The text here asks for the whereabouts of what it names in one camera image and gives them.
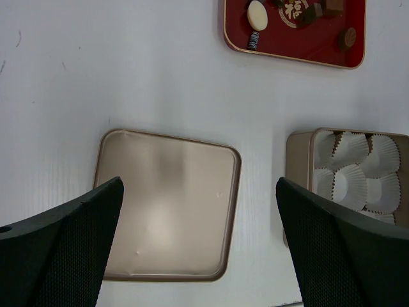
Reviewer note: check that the dark square chocolate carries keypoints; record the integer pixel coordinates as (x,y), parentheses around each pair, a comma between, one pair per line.
(310,15)

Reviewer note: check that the white oval chocolate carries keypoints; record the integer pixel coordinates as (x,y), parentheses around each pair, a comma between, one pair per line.
(257,15)

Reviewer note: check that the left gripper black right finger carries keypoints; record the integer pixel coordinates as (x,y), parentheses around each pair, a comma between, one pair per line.
(342,257)

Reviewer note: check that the brown square chocolate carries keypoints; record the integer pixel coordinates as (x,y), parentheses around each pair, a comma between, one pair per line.
(332,8)

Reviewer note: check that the white paper cup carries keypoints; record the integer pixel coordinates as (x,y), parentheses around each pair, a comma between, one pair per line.
(383,158)
(383,194)
(349,148)
(350,187)

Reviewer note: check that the gold tin lid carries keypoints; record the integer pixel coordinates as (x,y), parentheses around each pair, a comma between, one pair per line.
(179,203)

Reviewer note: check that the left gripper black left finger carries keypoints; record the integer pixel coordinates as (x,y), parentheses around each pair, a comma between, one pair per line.
(58,257)

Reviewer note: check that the red tray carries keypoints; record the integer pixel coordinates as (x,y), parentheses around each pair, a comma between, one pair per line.
(316,43)

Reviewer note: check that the black white striped chocolate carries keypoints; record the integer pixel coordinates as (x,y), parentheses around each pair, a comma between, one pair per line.
(253,41)

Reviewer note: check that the gold tin box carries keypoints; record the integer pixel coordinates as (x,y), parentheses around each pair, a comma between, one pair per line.
(309,164)

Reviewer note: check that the brown leaf chocolate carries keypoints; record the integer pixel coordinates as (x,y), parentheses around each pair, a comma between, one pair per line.
(347,39)

